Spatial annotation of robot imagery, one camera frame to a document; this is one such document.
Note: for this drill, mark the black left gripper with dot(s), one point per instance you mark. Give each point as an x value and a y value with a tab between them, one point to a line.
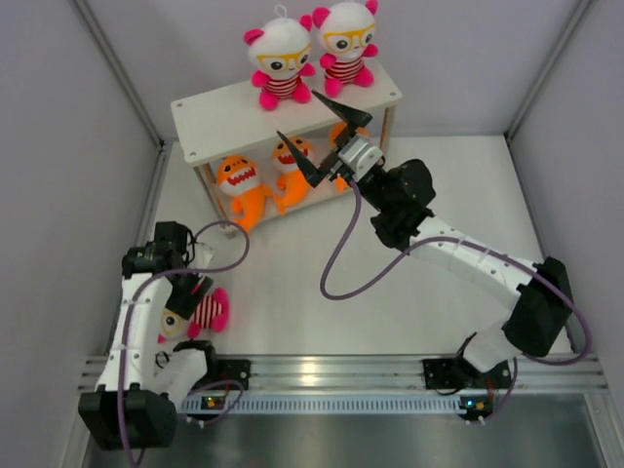
185	303

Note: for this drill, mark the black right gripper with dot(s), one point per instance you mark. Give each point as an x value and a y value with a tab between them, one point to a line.
331	166

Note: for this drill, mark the white pink striped plush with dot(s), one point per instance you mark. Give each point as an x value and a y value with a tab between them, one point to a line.
345	34
280	52
211	315

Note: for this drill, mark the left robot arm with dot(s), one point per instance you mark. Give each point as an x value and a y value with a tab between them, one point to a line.
134	405

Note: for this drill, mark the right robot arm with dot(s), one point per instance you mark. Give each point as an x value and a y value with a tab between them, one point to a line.
535	294

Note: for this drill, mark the white two-tier shelf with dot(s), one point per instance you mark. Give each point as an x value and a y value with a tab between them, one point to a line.
229	120

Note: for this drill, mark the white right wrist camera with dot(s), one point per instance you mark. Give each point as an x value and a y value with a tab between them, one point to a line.
358	156

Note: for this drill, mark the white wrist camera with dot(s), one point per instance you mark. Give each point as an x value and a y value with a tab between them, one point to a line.
358	156
201	255

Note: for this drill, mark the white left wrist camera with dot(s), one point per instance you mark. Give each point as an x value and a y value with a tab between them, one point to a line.
201	255

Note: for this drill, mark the grey slotted cable duct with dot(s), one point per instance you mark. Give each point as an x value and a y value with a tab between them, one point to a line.
257	404

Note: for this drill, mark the aluminium mounting rail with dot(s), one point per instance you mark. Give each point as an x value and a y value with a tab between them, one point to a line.
403	373

